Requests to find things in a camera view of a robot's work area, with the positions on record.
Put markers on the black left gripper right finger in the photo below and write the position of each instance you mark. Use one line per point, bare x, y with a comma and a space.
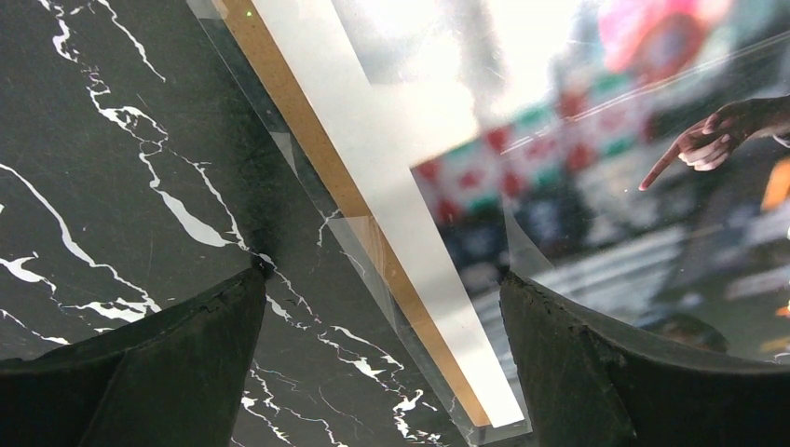
591, 380

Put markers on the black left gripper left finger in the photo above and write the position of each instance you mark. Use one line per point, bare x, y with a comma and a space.
171, 379

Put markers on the colour street photo print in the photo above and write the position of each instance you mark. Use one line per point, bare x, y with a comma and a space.
496, 136

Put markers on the clear plastic cover sheet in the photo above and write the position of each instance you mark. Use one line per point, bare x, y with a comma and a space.
704, 146

